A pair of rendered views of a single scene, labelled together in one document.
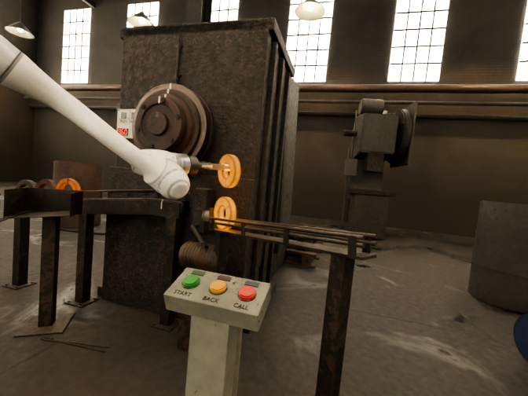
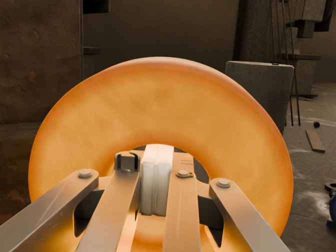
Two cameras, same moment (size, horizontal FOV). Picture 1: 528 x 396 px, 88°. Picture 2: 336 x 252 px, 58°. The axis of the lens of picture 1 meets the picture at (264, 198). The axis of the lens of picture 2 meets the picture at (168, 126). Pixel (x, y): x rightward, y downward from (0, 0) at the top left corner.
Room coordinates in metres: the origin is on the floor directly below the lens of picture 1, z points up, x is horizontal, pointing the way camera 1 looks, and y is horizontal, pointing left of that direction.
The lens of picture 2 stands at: (1.14, 0.30, 0.98)
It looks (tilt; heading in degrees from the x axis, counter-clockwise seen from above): 15 degrees down; 312
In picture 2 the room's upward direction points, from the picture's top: 4 degrees clockwise
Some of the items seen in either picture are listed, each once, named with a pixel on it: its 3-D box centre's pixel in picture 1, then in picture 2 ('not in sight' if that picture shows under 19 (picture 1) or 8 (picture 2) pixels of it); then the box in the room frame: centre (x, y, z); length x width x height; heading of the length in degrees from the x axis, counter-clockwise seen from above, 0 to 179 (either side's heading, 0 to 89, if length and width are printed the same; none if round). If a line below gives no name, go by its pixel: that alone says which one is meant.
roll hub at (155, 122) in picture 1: (159, 124); not in sight; (1.44, 0.58, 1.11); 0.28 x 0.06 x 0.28; 75
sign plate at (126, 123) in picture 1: (134, 123); not in sight; (1.73, 0.85, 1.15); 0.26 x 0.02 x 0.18; 75
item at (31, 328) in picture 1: (45, 258); not in sight; (1.39, 1.11, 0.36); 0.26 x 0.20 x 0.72; 110
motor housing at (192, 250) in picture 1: (199, 296); not in sight; (1.32, 0.27, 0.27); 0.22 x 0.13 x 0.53; 75
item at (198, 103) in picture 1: (170, 128); not in sight; (1.54, 0.55, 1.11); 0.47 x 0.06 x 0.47; 75
